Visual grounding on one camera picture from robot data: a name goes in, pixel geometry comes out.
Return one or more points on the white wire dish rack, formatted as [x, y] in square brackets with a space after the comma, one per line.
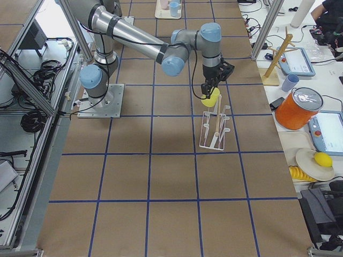
[214, 129]

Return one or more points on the yellow plastic cup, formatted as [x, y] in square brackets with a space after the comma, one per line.
[213, 98]

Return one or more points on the cream plastic tray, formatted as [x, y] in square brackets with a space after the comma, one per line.
[165, 14]

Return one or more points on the black power adapter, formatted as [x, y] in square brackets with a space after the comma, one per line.
[276, 103]

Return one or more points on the beige round plate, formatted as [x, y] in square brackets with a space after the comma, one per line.
[306, 162]

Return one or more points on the white cardboard tube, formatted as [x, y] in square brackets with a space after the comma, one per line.
[301, 13]

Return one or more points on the yellow lemon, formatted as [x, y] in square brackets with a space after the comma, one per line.
[323, 159]

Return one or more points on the person at desk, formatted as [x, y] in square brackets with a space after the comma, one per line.
[328, 19]

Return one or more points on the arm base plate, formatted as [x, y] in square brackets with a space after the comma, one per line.
[110, 106]

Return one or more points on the teach pendant far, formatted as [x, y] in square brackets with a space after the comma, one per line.
[296, 61]

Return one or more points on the black chair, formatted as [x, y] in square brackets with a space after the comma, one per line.
[322, 211]

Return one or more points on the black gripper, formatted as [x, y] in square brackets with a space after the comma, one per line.
[209, 72]

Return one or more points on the aluminium frame post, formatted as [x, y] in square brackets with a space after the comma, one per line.
[266, 27]

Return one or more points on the light blue cup outer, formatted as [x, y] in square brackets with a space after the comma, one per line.
[173, 8]

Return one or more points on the pink plastic cup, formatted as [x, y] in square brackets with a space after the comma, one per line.
[164, 4]

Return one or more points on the wooden stand base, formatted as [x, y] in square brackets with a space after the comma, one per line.
[269, 76]

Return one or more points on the blue cup on desk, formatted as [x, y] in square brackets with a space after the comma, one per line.
[290, 81]

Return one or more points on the teach pendant near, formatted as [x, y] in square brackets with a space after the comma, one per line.
[326, 132]

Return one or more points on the orange round object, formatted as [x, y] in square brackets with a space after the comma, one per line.
[298, 108]

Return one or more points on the teach pendant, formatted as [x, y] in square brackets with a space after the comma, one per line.
[296, 61]
[326, 132]

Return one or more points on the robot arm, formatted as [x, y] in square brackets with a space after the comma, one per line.
[104, 19]

